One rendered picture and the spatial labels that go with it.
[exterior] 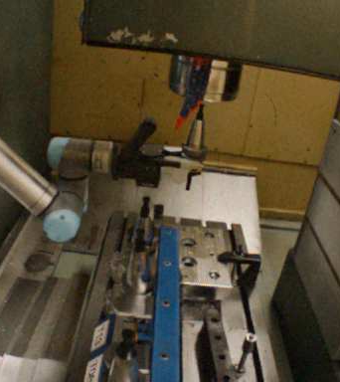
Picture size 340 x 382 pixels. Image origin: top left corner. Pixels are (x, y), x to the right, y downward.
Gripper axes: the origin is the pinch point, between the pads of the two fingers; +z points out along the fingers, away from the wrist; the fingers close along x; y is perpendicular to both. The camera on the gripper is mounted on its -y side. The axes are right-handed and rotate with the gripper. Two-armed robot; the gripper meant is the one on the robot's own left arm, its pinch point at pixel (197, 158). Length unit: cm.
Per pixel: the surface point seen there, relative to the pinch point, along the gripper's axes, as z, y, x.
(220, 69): 1.0, -22.9, 7.7
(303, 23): 7.8, -34.9, 32.8
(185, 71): -5.8, -21.4, 6.5
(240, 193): 35, 53, -89
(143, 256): -10.4, 4.2, 34.3
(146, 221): -10.5, 4.2, 23.4
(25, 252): -60, 66, -41
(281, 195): 61, 57, -100
